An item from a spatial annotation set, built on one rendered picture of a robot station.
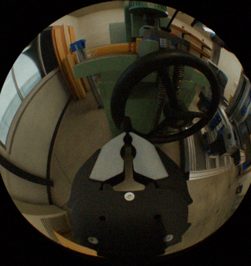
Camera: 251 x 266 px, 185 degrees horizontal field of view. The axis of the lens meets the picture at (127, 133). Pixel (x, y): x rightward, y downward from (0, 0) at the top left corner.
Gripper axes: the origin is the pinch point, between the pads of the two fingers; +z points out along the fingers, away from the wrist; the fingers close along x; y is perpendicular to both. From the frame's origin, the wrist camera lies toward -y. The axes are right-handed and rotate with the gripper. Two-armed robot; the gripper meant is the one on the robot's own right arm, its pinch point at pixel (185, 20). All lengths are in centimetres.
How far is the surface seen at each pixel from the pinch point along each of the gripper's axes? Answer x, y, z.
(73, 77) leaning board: -22, -90, 142
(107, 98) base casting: -26, 12, 46
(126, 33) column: 3.0, -23.3, 31.7
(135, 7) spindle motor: -9.4, -15.7, 6.4
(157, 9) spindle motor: -4.9, -9.5, 2.7
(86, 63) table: -29.5, 0.2, 34.0
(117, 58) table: -21.4, 5.7, 30.4
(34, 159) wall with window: -125, -4, 102
